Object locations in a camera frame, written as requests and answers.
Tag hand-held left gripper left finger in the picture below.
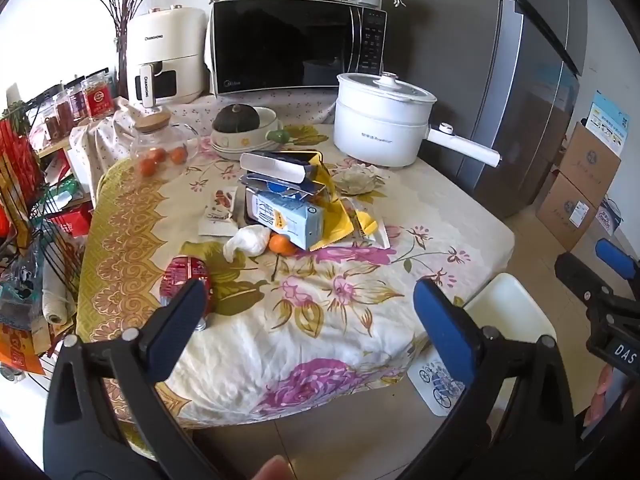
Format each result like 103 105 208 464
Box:
42 277 246 480

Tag white twine roll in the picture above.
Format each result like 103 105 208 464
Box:
42 260 76 325

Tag black wire rack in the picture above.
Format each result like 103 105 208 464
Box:
0 95 96 311

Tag red box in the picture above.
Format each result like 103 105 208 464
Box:
50 205 93 238

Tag glass spice jar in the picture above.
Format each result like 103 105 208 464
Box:
64 82 90 123
42 95 68 138

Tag red drink can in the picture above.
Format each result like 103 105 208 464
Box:
159 255 212 333

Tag dried branches in vase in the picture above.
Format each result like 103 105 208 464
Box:
85 0 161 98

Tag white bag with bicycle print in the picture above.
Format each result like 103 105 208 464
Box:
407 347 468 417

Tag dark green squash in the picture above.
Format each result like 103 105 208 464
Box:
213 103 261 133

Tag white nut snack packet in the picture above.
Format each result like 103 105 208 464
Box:
199 187 240 237

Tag yellow snack bag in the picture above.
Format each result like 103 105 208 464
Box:
280 150 356 252

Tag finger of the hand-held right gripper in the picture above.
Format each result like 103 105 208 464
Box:
554 252 616 311
595 238 640 282

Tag orange tangerine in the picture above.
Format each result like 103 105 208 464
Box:
268 234 296 256

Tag black microwave oven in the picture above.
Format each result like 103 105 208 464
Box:
207 0 388 98

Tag lined paper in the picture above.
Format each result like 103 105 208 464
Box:
331 165 386 196

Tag blue white leaflet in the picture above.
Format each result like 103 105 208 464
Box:
585 91 630 156

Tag white small-flower cloth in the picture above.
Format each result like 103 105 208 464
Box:
70 89 341 181

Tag cardboard box with white label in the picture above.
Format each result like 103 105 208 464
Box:
535 172 608 251

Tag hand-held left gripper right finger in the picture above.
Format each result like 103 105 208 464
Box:
400 278 581 480

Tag blue white milk carton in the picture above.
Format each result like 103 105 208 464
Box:
245 191 326 251

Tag white yellow wrapper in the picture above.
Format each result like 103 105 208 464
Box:
345 199 392 250

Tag person's right hand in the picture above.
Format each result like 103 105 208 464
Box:
585 362 636 428

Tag white pot lid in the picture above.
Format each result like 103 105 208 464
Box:
337 72 437 107

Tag white crumpled tissue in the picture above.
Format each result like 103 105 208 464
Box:
222 224 273 262

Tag white air fryer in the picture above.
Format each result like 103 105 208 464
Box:
125 6 210 108

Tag white blue package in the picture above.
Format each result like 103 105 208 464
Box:
595 197 623 233

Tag person's left hand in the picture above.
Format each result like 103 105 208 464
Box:
249 455 288 480

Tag plain cardboard box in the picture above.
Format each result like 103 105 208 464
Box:
560 121 623 201

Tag grey refrigerator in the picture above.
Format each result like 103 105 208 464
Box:
387 0 588 220

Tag white appliance with dark lid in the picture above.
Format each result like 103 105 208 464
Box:
210 106 285 161

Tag white electric pot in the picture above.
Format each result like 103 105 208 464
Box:
333 72 502 170

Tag orange plastic bag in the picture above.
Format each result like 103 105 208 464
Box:
0 320 46 376

